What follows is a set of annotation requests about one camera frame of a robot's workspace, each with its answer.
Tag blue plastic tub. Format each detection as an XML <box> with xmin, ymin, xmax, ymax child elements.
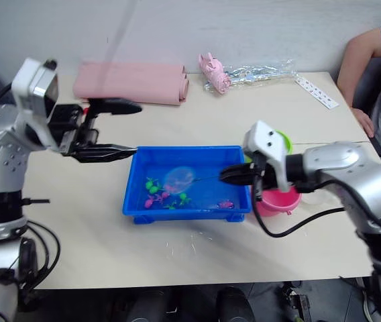
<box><xmin>122</xmin><ymin>145</ymin><xmax>254</xmax><ymax>225</ymax></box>

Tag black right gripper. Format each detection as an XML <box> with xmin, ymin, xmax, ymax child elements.
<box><xmin>219</xmin><ymin>152</ymin><xmax>279</xmax><ymax>189</ymax></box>

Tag person's bare hand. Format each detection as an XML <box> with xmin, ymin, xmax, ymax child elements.
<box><xmin>352</xmin><ymin>107</ymin><xmax>376</xmax><ymax>139</ymax></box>

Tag pink folded cloth bundle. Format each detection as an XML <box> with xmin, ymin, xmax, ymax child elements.
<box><xmin>197</xmin><ymin>52</ymin><xmax>232</xmax><ymax>97</ymax></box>

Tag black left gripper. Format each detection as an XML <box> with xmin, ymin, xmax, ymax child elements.
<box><xmin>48</xmin><ymin>97</ymin><xmax>144</xmax><ymax>164</ymax></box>

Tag white printed paper strip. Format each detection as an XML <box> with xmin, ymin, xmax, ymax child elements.
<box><xmin>294</xmin><ymin>76</ymin><xmax>341</xmax><ymax>110</ymax></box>

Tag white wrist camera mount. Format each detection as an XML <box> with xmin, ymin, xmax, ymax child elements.
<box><xmin>11</xmin><ymin>57</ymin><xmax>60</xmax><ymax>152</ymax></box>
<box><xmin>243</xmin><ymin>119</ymin><xmax>294</xmax><ymax>193</ymax></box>

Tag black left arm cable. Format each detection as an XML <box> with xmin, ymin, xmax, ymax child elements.
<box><xmin>17</xmin><ymin>197</ymin><xmax>61</xmax><ymax>305</ymax></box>

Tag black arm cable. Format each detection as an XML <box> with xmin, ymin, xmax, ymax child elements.
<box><xmin>17</xmin><ymin>197</ymin><xmax>61</xmax><ymax>305</ymax></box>
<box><xmin>252</xmin><ymin>164</ymin><xmax>381</xmax><ymax>239</ymax></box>

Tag clear crinkled plastic bag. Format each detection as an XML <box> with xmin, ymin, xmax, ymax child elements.
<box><xmin>203</xmin><ymin>59</ymin><xmax>299</xmax><ymax>93</ymax></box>

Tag pink rolled mat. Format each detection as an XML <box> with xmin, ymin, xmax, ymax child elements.
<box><xmin>72</xmin><ymin>61</ymin><xmax>190</xmax><ymax>108</ymax></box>

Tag dark rounded shape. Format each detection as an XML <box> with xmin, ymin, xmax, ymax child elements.
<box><xmin>215</xmin><ymin>285</ymin><xmax>256</xmax><ymax>322</ymax></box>
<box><xmin>128</xmin><ymin>289</ymin><xmax>178</xmax><ymax>322</ymax></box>

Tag pink plastic bucket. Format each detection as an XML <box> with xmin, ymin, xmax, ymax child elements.
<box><xmin>252</xmin><ymin>186</ymin><xmax>303</xmax><ymax>218</ymax></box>

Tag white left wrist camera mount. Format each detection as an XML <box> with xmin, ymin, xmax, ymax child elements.
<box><xmin>11</xmin><ymin>57</ymin><xmax>60</xmax><ymax>152</ymax></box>

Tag black equipment under table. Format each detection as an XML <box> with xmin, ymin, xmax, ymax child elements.
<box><xmin>276</xmin><ymin>280</ymin><xmax>313</xmax><ymax>322</ymax></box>

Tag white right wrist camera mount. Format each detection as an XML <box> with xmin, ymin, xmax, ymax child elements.
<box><xmin>243</xmin><ymin>119</ymin><xmax>294</xmax><ymax>193</ymax></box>

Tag green plastic bucket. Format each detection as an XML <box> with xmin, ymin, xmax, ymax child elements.
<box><xmin>273</xmin><ymin>129</ymin><xmax>294</xmax><ymax>154</ymax></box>

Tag dark grey chair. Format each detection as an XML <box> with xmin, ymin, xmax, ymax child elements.
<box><xmin>351</xmin><ymin>56</ymin><xmax>381</xmax><ymax>158</ymax></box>

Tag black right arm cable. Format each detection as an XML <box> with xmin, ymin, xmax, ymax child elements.
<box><xmin>252</xmin><ymin>164</ymin><xmax>381</xmax><ymax>239</ymax></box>

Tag small blue mesh net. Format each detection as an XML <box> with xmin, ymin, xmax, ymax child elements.
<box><xmin>162</xmin><ymin>166</ymin><xmax>223</xmax><ymax>196</ymax></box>

